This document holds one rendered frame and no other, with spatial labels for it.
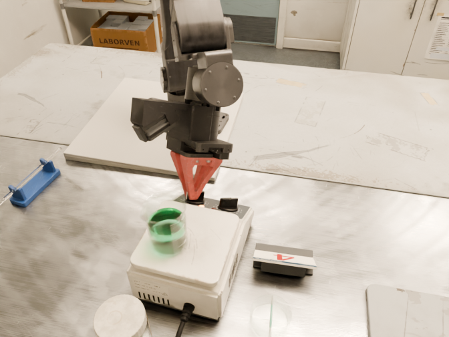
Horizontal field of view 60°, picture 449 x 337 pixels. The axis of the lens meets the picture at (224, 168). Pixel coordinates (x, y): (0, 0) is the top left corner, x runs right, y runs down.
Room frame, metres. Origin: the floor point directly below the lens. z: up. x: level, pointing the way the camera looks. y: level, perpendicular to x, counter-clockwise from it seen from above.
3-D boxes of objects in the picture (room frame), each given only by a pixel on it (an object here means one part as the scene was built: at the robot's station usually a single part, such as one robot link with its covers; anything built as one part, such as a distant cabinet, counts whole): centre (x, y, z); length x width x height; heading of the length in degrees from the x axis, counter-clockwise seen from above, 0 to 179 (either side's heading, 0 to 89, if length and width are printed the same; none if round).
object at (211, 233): (0.34, 0.05, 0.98); 0.12 x 0.12 x 0.01; 74
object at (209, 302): (0.36, 0.04, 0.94); 0.22 x 0.13 x 0.08; 164
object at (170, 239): (0.33, 0.08, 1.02); 0.06 x 0.05 x 0.08; 132
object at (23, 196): (0.53, 0.35, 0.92); 0.10 x 0.03 x 0.04; 160
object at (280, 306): (0.27, -0.06, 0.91); 0.06 x 0.06 x 0.02
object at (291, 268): (0.36, -0.09, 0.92); 0.09 x 0.06 x 0.04; 80
